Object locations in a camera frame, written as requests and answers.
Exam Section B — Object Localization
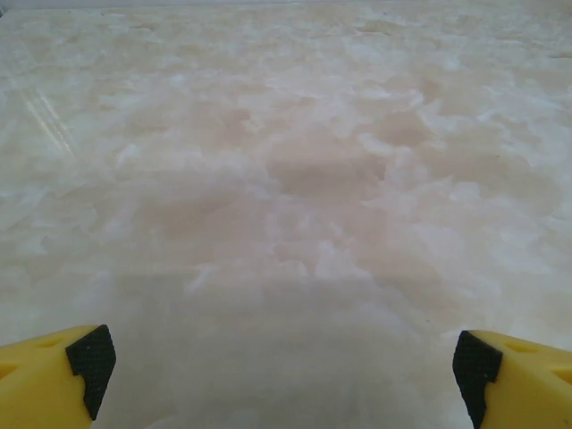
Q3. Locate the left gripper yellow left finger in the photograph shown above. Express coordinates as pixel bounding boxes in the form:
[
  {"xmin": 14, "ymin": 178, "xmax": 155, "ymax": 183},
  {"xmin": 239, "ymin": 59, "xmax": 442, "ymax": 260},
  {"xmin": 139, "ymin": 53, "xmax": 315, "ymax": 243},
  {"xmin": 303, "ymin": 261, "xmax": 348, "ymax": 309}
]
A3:
[{"xmin": 0, "ymin": 324, "xmax": 117, "ymax": 429}]

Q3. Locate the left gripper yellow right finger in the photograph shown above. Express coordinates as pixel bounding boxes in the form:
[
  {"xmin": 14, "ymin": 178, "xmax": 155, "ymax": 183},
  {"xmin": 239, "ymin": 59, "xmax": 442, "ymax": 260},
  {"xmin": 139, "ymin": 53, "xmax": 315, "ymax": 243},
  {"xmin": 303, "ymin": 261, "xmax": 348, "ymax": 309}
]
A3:
[{"xmin": 451, "ymin": 329, "xmax": 572, "ymax": 429}]

